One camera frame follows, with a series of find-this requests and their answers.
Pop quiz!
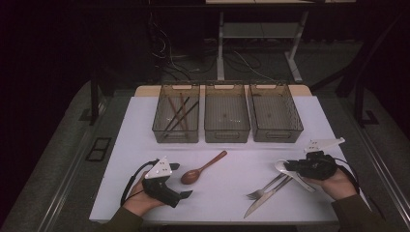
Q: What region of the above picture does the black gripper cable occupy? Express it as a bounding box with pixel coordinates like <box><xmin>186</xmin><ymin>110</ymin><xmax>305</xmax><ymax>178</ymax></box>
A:
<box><xmin>119</xmin><ymin>159</ymin><xmax>161</xmax><ymax>207</ymax></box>
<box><xmin>335</xmin><ymin>157</ymin><xmax>387</xmax><ymax>220</ymax></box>

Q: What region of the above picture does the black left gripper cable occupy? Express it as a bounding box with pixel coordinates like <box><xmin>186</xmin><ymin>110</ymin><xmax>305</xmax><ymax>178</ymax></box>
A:
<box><xmin>119</xmin><ymin>159</ymin><xmax>161</xmax><ymax>207</ymax></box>

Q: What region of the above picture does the steel fork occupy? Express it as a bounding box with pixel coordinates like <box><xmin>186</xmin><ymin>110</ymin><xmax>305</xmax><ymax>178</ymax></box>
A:
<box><xmin>246</xmin><ymin>173</ymin><xmax>287</xmax><ymax>201</ymax></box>

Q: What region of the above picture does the steel serrated knife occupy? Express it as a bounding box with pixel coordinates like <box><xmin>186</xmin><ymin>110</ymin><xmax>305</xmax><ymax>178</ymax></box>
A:
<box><xmin>243</xmin><ymin>176</ymin><xmax>294</xmax><ymax>219</ymax></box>

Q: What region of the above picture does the white table cover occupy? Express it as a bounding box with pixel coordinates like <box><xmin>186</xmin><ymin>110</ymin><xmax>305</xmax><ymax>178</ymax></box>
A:
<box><xmin>89</xmin><ymin>95</ymin><xmax>376</xmax><ymax>225</ymax></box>

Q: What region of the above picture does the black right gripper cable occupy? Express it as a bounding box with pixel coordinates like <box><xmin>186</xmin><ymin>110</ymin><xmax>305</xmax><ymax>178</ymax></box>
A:
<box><xmin>335</xmin><ymin>157</ymin><xmax>387</xmax><ymax>220</ymax></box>

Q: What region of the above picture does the black floor cable bundle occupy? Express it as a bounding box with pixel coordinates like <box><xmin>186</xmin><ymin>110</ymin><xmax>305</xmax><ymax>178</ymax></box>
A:
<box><xmin>148</xmin><ymin>13</ymin><xmax>220</xmax><ymax>81</ymax></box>

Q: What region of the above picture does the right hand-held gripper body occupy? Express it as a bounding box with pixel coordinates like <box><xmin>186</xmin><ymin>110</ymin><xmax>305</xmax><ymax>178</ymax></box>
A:
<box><xmin>298</xmin><ymin>137</ymin><xmax>346</xmax><ymax>181</ymax></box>

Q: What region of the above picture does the metal floor rail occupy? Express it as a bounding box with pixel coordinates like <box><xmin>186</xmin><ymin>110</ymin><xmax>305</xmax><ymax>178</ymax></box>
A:
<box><xmin>40</xmin><ymin>96</ymin><xmax>109</xmax><ymax>232</ymax></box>
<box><xmin>349</xmin><ymin>122</ymin><xmax>410</xmax><ymax>223</ymax></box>

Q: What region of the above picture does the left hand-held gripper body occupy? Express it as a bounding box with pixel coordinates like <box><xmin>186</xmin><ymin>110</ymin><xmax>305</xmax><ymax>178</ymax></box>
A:
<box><xmin>142</xmin><ymin>157</ymin><xmax>182</xmax><ymax>209</ymax></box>

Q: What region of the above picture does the brown wooden chopstick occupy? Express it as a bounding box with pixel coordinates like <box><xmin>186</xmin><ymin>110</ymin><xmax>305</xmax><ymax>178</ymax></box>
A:
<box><xmin>179</xmin><ymin>92</ymin><xmax>190</xmax><ymax>131</ymax></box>
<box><xmin>166</xmin><ymin>96</ymin><xmax>188</xmax><ymax>131</ymax></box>

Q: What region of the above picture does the white floor cable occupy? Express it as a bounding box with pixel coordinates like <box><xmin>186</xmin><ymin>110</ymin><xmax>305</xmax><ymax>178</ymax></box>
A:
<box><xmin>231</xmin><ymin>49</ymin><xmax>278</xmax><ymax>83</ymax></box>

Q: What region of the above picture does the brown wooden spoon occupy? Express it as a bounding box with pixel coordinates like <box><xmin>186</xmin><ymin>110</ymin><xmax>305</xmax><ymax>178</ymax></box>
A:
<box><xmin>180</xmin><ymin>150</ymin><xmax>228</xmax><ymax>186</ymax></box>

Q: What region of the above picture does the black metal stand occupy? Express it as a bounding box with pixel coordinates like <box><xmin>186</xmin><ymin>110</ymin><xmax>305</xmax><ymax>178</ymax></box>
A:
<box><xmin>308</xmin><ymin>13</ymin><xmax>410</xmax><ymax>129</ymax></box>
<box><xmin>78</xmin><ymin>69</ymin><xmax>107</xmax><ymax>127</ymax></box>

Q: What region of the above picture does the person's right hand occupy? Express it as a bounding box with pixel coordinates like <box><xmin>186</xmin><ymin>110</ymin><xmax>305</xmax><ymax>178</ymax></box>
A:
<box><xmin>304</xmin><ymin>167</ymin><xmax>359</xmax><ymax>201</ymax></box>

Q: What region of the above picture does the white metal desk frame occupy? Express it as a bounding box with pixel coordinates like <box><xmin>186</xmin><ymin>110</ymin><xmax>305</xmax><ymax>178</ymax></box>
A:
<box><xmin>206</xmin><ymin>0</ymin><xmax>357</xmax><ymax>84</ymax></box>

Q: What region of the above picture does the person's left hand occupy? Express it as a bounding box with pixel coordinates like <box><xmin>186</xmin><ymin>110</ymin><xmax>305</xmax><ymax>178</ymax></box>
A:
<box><xmin>123</xmin><ymin>180</ymin><xmax>167</xmax><ymax>218</ymax></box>

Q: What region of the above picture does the smoky translucent plastic bin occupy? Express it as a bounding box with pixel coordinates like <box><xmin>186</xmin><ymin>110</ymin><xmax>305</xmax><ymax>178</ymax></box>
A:
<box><xmin>152</xmin><ymin>84</ymin><xmax>201</xmax><ymax>144</ymax></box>
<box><xmin>249</xmin><ymin>83</ymin><xmax>305</xmax><ymax>143</ymax></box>
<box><xmin>204</xmin><ymin>84</ymin><xmax>251</xmax><ymax>144</ymax></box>

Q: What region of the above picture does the black chopstick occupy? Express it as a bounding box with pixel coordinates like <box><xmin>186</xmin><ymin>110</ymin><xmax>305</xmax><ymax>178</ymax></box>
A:
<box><xmin>168</xmin><ymin>101</ymin><xmax>200</xmax><ymax>131</ymax></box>
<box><xmin>164</xmin><ymin>96</ymin><xmax>191</xmax><ymax>131</ymax></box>

